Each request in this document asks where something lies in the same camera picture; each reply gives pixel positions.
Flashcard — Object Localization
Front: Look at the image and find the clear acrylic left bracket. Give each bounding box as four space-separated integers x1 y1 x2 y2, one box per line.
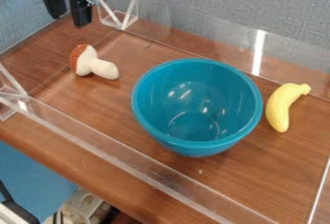
0 63 30 121

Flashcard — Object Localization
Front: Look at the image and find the clear acrylic barrier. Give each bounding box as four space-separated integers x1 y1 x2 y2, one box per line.
94 0 330 101
0 97 278 224

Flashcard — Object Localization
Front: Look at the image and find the yellow toy banana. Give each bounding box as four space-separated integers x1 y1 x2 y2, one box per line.
266 83 312 132

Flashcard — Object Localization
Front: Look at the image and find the blue plastic bowl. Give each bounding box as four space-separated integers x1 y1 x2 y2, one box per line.
131 58 263 157

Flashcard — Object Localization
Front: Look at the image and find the clear acrylic triangular bracket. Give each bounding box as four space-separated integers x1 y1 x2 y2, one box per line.
88 0 138 31

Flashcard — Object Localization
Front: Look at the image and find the clear acrylic front barrier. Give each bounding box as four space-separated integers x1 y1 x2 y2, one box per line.
0 97 278 224

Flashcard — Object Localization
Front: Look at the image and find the white brown-capped toy mushroom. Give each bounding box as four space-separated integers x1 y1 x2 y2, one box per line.
70 44 119 80

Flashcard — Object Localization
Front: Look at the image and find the white grey object under table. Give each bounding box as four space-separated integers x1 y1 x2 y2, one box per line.
51 188 112 224

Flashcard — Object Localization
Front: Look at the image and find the clear acrylic back barrier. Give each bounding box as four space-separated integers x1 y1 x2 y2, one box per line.
94 0 330 101

